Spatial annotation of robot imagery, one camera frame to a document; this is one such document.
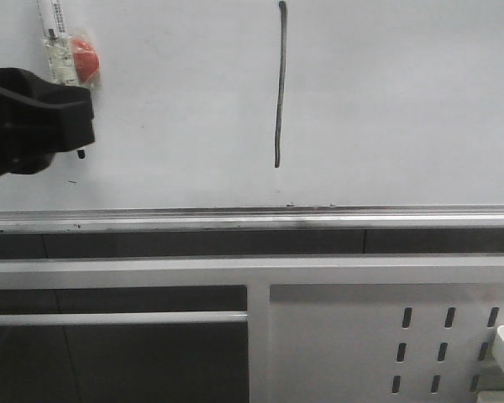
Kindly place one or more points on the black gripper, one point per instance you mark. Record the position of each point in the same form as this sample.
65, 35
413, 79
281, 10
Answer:
39, 119

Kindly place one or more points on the white black-tip whiteboard marker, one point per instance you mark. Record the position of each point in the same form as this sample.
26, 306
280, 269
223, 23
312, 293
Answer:
57, 43

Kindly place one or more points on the red round magnet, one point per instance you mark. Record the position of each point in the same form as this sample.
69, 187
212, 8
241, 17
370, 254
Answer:
86, 60

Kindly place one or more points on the white whiteboard with aluminium frame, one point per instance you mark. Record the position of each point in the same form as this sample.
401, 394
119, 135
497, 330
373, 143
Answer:
281, 114

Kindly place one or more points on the white metal stand frame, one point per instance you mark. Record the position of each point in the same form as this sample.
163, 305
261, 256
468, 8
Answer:
298, 329

